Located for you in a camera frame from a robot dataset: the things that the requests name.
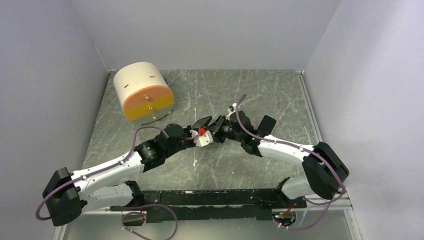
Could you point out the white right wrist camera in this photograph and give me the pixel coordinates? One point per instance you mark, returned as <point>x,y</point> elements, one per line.
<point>231,110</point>

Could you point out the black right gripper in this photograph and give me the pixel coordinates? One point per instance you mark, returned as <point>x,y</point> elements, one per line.
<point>216,128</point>

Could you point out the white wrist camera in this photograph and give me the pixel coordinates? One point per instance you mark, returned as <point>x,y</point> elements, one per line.
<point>231,110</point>
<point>202,139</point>

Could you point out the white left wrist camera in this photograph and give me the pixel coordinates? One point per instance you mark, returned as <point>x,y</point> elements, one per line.
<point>202,139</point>

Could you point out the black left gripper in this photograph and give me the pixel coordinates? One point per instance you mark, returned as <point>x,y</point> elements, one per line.
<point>187,130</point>

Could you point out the black phone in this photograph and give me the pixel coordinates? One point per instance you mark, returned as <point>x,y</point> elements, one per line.
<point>202,123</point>

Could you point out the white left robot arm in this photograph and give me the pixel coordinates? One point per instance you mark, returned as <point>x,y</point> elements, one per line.
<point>69,194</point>

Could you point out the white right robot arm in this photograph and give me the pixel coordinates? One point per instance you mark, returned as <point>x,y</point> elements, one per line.
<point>324,171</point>

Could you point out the white cylindrical drawer box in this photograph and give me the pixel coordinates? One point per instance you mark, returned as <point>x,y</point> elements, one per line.
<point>143,93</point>

